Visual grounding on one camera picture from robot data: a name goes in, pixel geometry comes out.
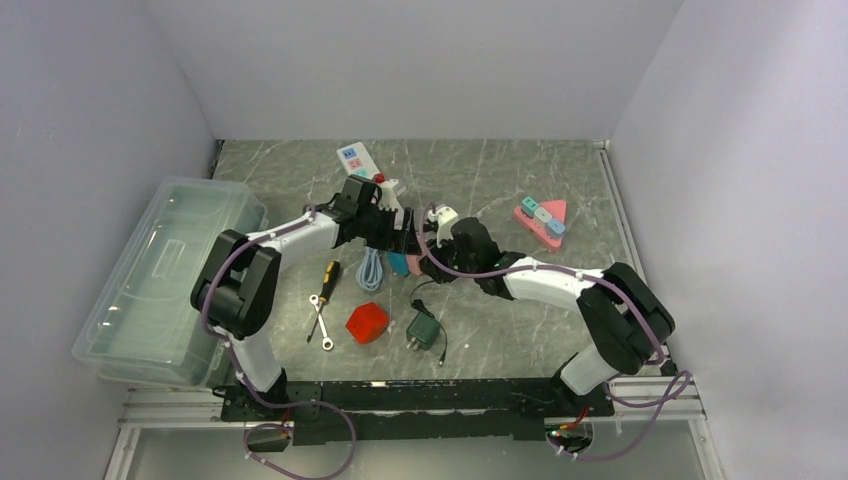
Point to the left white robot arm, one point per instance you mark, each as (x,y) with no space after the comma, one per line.
(235,290)

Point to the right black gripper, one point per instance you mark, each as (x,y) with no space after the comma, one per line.
(438,271)

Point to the black aluminium base frame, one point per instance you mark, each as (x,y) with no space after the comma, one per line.
(335,411)

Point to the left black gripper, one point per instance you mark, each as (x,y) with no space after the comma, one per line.
(396,240)

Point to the pink socket adapter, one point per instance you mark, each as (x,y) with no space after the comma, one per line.
(414,264)

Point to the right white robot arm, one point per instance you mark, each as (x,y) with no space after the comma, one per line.
(626,321)

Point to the clear plastic storage bin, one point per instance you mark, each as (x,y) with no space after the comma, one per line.
(142,328)

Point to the black yellow screwdriver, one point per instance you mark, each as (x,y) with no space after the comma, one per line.
(329,283)

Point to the pink triangular power strip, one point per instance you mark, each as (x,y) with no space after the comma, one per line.
(545,220)

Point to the teal blue plug adapter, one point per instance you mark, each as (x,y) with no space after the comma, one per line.
(398,263)

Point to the dark green cube socket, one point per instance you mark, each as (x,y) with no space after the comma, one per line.
(422,332)

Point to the red cube socket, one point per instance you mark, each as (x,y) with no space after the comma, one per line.
(367,323)

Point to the white multicolour power strip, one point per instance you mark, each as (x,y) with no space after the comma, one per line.
(356,160)

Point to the silver ratchet wrench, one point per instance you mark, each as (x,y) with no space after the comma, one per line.
(318,304)

